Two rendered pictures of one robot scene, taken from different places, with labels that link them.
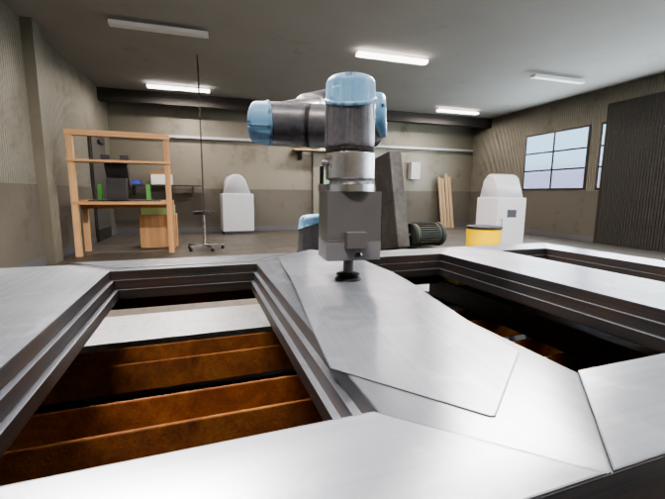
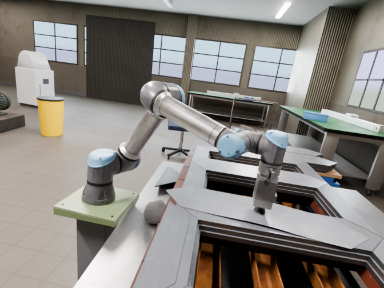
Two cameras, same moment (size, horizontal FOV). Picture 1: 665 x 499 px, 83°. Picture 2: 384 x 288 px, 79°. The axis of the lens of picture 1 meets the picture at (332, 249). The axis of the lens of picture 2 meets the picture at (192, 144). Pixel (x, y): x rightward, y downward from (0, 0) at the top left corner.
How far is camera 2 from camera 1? 1.01 m
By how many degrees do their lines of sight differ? 64
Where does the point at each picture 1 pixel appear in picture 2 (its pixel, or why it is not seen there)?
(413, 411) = (370, 246)
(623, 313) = (290, 187)
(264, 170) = not seen: outside the picture
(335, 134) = (280, 159)
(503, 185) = (36, 60)
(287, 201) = not seen: outside the picture
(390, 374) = (352, 242)
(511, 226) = (46, 90)
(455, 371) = (348, 232)
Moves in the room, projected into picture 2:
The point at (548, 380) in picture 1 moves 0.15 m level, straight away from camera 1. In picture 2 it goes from (349, 224) to (312, 203)
